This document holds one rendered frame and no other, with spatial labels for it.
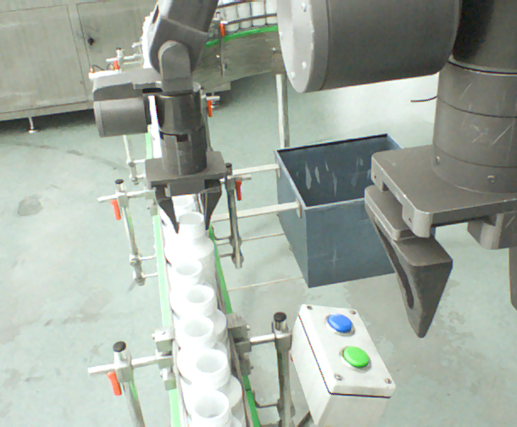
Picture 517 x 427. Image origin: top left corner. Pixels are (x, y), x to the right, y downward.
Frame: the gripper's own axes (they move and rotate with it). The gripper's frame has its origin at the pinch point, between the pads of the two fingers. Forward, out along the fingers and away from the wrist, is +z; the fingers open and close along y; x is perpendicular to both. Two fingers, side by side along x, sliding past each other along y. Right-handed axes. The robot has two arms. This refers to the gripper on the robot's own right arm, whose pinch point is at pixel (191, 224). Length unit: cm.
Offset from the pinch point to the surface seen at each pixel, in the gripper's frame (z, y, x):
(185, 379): 8.9, 3.4, 19.4
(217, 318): 6.0, -1.4, 12.9
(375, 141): 25, -54, -68
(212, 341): 4.1, -0.1, 19.0
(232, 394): 6.5, -1.4, 25.0
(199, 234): 0.5, -0.9, 1.8
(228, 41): 21, -29, -162
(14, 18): 45, 79, -338
